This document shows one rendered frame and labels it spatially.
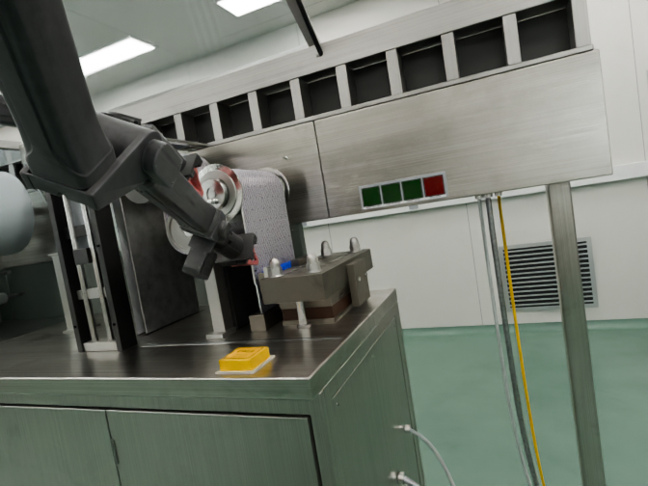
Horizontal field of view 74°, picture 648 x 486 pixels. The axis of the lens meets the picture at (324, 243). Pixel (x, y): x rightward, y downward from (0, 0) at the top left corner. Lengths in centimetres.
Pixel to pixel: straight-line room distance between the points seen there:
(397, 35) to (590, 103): 52
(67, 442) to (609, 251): 337
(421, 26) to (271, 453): 110
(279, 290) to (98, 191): 62
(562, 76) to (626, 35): 251
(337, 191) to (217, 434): 75
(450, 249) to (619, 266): 116
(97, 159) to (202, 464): 68
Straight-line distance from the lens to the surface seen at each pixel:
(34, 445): 136
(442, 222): 360
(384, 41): 133
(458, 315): 373
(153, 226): 139
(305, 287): 98
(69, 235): 130
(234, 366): 84
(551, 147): 124
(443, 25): 131
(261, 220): 114
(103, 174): 48
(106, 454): 117
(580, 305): 145
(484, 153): 123
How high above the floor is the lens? 117
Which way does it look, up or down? 4 degrees down
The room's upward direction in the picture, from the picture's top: 9 degrees counter-clockwise
